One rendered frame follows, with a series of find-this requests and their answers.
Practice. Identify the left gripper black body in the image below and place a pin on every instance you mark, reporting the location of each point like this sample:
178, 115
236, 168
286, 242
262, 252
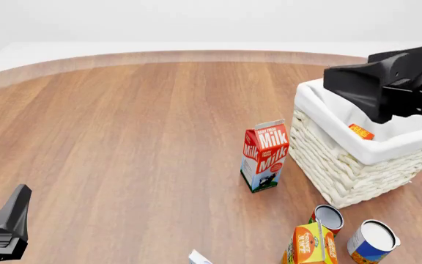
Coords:
2, 250

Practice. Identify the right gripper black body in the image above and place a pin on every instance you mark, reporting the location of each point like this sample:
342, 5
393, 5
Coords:
418, 100

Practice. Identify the blue tin with white lid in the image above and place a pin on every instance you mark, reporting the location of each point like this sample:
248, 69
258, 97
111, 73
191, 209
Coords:
372, 242

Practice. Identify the red tin with grey lid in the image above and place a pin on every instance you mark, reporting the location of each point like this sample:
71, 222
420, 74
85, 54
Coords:
329, 217

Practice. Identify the small orange food box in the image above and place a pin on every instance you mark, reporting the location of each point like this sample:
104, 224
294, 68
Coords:
362, 132

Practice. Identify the red and white milk carton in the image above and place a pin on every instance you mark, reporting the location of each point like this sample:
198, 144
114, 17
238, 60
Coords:
266, 156

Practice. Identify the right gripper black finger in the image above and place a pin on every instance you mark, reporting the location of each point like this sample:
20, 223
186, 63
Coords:
421, 56
359, 86

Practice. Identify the white and blue box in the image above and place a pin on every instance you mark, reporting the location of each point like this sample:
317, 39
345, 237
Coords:
198, 259

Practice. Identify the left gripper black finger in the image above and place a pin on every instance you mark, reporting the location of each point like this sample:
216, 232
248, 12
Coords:
12, 217

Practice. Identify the orange juice carton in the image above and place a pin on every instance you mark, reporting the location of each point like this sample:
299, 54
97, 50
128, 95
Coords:
308, 247

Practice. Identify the white cloth basket liner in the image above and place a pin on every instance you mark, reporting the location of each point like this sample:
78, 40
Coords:
390, 149

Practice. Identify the white wicker basket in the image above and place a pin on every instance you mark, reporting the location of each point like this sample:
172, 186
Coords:
343, 176

